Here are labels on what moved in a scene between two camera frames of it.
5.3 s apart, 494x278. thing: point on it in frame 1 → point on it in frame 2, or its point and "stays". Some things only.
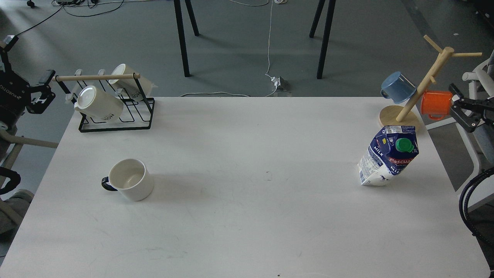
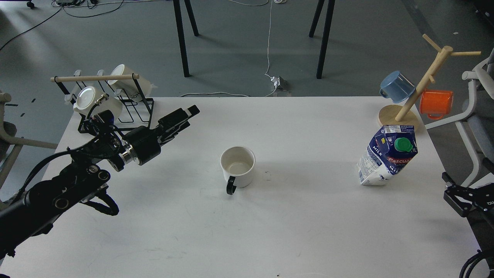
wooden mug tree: [395, 115] stays
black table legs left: [183, 45] stays
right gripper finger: [456, 94] → [449, 182]
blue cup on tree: [398, 87] stays
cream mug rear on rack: [139, 89] stays
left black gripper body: [14, 94] → [144, 143]
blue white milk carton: [390, 151] stays
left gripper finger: [41, 97] → [165, 136]
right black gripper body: [487, 105] → [483, 197]
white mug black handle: [131, 178] → [237, 163]
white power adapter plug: [276, 81] stays
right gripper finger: [470, 119] → [462, 207]
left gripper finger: [46, 83] → [177, 116]
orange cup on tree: [436, 104] stays
